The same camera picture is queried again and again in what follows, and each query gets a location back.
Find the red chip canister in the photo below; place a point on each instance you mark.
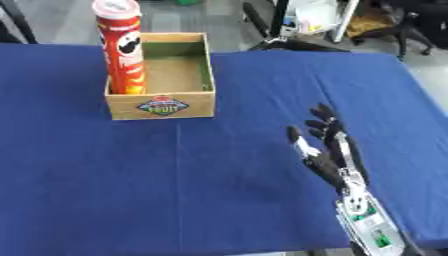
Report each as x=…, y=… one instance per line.
x=122, y=50

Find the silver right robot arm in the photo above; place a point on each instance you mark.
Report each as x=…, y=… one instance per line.
x=368, y=220

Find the white post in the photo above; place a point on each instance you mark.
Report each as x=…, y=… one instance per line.
x=344, y=18

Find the black office chair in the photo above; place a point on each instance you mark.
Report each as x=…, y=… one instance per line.
x=402, y=23

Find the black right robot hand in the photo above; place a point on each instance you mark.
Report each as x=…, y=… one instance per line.
x=330, y=160

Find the black tripod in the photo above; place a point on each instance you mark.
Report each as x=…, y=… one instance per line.
x=280, y=33

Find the black table leg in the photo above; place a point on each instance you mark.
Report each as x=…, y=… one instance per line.
x=17, y=21

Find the tan cardboard box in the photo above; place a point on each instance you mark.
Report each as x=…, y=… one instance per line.
x=166, y=96

